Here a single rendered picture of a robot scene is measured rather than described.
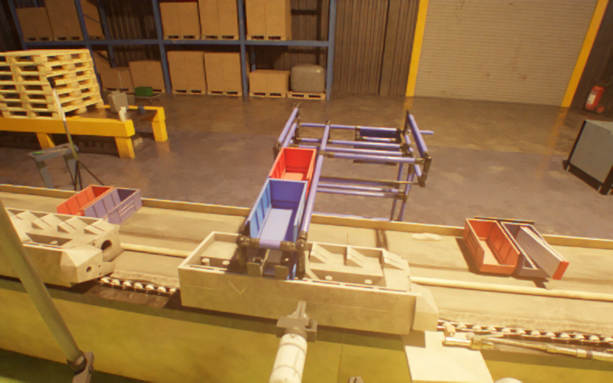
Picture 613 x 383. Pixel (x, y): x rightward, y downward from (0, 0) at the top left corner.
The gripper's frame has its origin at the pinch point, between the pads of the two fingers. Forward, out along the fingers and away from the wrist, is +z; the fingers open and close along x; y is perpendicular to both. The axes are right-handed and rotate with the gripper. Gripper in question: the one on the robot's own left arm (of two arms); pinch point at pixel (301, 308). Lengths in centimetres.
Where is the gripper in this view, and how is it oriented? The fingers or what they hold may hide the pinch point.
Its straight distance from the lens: 118.1
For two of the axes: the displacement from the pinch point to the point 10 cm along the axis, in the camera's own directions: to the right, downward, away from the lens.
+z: 1.3, -3.0, 9.4
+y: 0.4, -9.5, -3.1
